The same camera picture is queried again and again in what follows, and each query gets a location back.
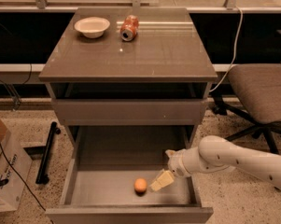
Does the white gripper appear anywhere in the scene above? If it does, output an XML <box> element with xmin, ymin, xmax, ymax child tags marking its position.
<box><xmin>149</xmin><ymin>148</ymin><xmax>200</xmax><ymax>192</ymax></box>

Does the orange fruit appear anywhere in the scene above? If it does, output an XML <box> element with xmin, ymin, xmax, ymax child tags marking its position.
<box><xmin>133</xmin><ymin>178</ymin><xmax>148</xmax><ymax>193</ymax></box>

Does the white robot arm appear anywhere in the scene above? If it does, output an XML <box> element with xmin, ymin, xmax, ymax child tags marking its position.
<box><xmin>149</xmin><ymin>135</ymin><xmax>281</xmax><ymax>191</ymax></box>

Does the open grey drawer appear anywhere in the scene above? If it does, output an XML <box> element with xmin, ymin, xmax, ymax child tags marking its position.
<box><xmin>46</xmin><ymin>126</ymin><xmax>213</xmax><ymax>224</ymax></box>

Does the grey drawer cabinet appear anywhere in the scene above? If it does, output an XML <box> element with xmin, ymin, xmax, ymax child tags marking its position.
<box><xmin>38</xmin><ymin>7</ymin><xmax>218</xmax><ymax>224</ymax></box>

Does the closed grey top drawer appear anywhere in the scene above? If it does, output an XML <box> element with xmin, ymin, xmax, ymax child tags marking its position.
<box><xmin>51</xmin><ymin>99</ymin><xmax>206</xmax><ymax>126</ymax></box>

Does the brown office chair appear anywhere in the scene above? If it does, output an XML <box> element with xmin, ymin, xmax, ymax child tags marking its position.
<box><xmin>211</xmin><ymin>63</ymin><xmax>281</xmax><ymax>154</ymax></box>

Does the black metal bar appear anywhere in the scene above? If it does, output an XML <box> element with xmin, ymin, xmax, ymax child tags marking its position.
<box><xmin>35</xmin><ymin>121</ymin><xmax>61</xmax><ymax>185</ymax></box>

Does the orange soda can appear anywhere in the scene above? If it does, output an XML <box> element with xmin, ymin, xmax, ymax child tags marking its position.
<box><xmin>120</xmin><ymin>15</ymin><xmax>139</xmax><ymax>41</ymax></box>

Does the white paper bowl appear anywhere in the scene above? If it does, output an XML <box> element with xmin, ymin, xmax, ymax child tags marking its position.
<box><xmin>74</xmin><ymin>17</ymin><xmax>110</xmax><ymax>38</ymax></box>

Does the cardboard box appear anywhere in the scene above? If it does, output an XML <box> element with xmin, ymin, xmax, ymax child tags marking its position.
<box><xmin>0</xmin><ymin>119</ymin><xmax>32</xmax><ymax>212</ymax></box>

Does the black floor cable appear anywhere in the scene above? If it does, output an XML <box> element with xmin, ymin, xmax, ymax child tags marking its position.
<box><xmin>0</xmin><ymin>125</ymin><xmax>55</xmax><ymax>224</ymax></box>

